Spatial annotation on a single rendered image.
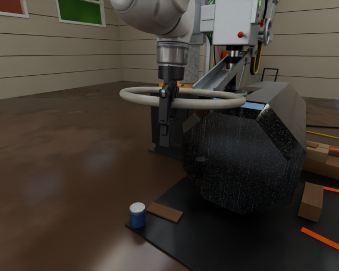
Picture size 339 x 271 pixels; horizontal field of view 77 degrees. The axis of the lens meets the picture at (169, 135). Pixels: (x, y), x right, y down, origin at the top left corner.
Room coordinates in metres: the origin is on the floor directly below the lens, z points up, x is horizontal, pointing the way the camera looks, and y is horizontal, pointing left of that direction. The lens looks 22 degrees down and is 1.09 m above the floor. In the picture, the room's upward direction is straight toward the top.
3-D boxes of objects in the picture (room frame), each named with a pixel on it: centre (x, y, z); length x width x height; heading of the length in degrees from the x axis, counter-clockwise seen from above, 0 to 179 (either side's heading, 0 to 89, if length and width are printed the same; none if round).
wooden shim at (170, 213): (1.21, 0.04, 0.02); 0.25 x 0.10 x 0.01; 63
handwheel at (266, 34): (1.44, -0.56, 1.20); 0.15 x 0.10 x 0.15; 148
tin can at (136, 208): (1.11, 0.21, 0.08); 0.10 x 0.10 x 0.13
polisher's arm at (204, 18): (2.21, -0.37, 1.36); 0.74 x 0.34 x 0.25; 56
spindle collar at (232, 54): (1.41, -0.40, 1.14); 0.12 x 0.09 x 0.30; 148
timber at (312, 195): (1.27, -1.04, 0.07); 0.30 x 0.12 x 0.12; 144
